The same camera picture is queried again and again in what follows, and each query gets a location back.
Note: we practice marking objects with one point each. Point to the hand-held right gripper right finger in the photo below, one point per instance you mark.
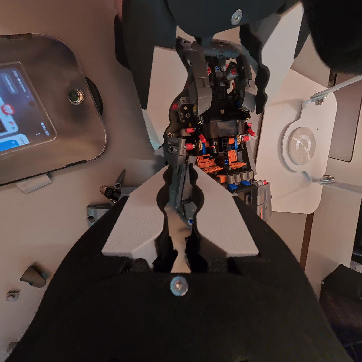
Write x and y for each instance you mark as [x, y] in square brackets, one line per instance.
[226, 226]

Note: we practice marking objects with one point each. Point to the lego car model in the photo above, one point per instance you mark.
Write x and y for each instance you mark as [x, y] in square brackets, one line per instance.
[223, 127]

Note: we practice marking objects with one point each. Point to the dark curved lego slope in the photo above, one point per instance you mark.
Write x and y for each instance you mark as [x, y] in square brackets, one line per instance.
[34, 277]

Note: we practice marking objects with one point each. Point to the long grey lego wedge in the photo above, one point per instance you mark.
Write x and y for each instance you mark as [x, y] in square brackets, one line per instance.
[127, 191]

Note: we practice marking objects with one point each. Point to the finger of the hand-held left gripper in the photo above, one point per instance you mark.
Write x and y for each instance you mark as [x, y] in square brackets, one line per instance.
[161, 84]
[280, 48]

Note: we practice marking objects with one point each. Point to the small grey lego stud plate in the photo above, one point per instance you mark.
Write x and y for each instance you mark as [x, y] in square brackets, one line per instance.
[12, 295]

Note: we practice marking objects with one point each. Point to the black lego pin connector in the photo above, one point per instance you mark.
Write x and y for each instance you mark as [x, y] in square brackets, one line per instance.
[110, 193]

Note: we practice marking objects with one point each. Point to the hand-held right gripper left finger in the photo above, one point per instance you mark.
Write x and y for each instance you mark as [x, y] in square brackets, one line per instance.
[133, 226]

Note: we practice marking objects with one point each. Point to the grey curved lego panel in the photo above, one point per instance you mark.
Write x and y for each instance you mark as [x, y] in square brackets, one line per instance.
[96, 210]

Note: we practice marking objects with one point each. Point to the black lego blade piece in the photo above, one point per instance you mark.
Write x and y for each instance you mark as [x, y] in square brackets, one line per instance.
[120, 179]

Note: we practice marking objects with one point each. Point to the light grey flat lego piece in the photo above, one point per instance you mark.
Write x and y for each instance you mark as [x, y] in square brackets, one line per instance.
[34, 185]

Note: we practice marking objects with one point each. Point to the clear round disc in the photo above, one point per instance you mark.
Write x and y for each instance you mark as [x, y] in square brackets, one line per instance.
[301, 145]

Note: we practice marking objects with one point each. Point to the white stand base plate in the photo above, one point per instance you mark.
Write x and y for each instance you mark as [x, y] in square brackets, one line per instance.
[297, 192]

